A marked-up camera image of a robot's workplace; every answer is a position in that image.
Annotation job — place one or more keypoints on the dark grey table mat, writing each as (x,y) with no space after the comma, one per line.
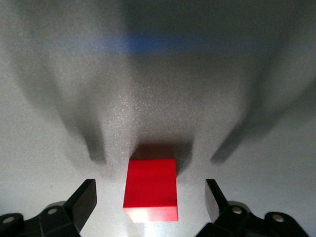
(49,98)

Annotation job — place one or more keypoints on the small red cube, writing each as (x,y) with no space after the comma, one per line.
(150,185)

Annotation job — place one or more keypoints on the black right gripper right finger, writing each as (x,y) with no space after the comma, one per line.
(242,222)

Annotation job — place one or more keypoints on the blue plastic storage bin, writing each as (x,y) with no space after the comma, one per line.
(148,44)

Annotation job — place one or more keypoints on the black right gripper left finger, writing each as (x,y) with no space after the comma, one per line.
(56,219)

